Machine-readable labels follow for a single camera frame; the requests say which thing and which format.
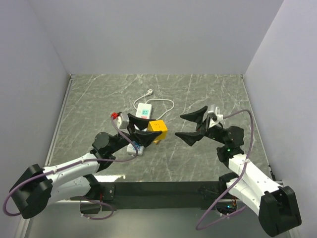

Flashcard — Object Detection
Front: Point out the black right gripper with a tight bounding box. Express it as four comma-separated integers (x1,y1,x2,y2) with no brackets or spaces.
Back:
175,106,227,147

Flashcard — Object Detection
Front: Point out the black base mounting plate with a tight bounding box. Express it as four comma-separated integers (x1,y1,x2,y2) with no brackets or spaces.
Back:
83,181,225,210

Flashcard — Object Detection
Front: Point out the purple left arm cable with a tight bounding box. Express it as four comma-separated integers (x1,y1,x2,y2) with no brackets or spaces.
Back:
2,118,139,221

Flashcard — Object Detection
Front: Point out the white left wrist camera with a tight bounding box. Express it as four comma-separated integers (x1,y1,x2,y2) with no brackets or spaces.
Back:
111,112,129,129

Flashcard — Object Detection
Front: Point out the white power strip cable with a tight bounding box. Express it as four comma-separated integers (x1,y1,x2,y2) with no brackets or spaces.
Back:
133,89,175,119

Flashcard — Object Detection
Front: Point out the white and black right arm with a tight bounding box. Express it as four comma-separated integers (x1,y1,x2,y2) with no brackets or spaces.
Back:
175,106,302,237

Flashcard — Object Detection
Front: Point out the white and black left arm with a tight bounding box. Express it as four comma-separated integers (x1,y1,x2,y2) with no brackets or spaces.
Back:
2,112,167,219

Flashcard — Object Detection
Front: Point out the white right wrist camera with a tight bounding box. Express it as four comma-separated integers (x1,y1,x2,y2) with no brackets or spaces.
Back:
207,105,223,125

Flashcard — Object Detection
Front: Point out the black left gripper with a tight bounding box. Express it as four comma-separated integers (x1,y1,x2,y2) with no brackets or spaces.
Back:
109,114,162,154

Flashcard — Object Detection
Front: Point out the yellow cube socket adapter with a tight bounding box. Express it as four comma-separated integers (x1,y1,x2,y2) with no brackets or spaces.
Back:
147,119,168,144

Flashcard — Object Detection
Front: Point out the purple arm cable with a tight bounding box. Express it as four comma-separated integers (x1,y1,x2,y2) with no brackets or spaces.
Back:
2,118,139,221
195,110,255,231

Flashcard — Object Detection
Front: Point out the aluminium frame rail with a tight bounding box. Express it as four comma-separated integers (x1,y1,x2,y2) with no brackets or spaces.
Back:
14,74,75,238

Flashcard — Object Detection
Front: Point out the white power strip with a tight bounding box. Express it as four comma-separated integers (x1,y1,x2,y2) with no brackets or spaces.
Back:
126,103,152,156

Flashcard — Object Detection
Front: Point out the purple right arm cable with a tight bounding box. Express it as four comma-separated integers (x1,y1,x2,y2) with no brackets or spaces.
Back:
195,110,255,231

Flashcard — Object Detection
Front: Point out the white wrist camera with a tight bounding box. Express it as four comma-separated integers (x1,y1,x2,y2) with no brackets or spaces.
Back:
207,105,223,125
111,112,129,129

